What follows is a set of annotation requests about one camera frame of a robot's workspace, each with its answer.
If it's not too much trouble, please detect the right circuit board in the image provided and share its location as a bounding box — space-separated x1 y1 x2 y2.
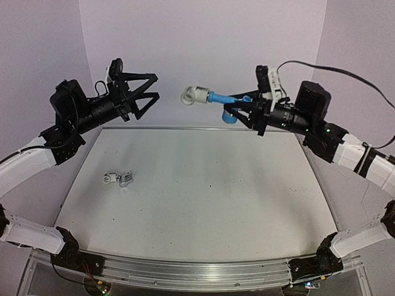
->
304 276 327 290

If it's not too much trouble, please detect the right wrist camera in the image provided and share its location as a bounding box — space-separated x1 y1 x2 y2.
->
256 65 286 112

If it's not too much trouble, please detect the white pipe elbow fitting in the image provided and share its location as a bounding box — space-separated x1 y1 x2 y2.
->
102 173 117 184

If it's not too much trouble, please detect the right camera black cable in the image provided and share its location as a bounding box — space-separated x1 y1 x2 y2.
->
276 60 395 150

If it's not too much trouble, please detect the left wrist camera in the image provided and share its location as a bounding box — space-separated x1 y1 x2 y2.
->
104 58 123 83

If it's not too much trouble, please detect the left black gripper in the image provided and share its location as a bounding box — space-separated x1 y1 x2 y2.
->
68 68 159 134

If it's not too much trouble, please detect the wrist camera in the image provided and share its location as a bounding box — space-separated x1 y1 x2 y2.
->
104 58 123 83
256 65 286 112

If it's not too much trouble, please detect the small white pipe fitting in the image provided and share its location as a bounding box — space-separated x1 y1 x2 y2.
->
180 86 210 105

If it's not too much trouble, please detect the blue water faucet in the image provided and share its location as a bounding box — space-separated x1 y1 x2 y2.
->
208 91 245 124

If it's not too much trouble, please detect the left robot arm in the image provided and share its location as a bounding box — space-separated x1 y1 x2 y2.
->
1 70 160 274

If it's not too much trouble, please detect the circuit board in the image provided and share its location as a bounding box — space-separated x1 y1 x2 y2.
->
304 276 327 290
83 277 112 296

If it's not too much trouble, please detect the chrome water faucet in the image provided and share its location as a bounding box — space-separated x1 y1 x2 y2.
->
116 171 134 189

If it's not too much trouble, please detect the aluminium front rail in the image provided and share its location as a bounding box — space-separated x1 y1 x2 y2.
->
19 250 369 294

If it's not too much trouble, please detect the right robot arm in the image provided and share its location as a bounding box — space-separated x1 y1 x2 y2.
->
224 81 394 279

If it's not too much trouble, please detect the left circuit board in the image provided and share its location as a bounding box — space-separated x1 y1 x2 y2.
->
83 277 112 296

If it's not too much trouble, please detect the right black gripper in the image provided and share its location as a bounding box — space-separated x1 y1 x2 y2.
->
223 88 315 135

